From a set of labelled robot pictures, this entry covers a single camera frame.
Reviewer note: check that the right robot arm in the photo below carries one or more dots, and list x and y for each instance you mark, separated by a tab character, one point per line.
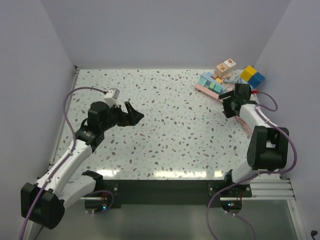
268	146

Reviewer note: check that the peach cube socket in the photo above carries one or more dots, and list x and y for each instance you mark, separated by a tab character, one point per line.
225	68

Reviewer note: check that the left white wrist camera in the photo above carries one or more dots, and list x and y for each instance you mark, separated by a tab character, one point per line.
111	97

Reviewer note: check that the green plug adapter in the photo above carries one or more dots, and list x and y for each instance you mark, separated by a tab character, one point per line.
212	86

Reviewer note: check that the yellow and blue cube socket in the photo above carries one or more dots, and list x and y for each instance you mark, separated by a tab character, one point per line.
252	76

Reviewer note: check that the pink power strip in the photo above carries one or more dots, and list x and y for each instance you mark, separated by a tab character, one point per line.
207	91

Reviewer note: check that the aluminium frame rail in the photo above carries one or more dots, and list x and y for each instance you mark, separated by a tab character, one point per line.
255	190

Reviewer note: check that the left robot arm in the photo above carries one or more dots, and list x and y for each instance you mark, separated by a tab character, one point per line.
41	202

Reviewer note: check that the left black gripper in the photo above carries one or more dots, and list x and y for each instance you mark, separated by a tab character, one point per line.
130	118

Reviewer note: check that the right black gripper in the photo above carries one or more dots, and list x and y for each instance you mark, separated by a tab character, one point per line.
227	111

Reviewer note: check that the blue power strip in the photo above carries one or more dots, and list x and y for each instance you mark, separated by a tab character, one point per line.
209	75

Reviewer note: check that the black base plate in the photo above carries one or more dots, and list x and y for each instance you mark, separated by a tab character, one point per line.
153	192

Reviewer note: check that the teal plug adapter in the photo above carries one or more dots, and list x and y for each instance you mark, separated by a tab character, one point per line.
204	82

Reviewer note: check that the light blue plug adapter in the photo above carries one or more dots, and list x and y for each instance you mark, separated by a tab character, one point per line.
219	89

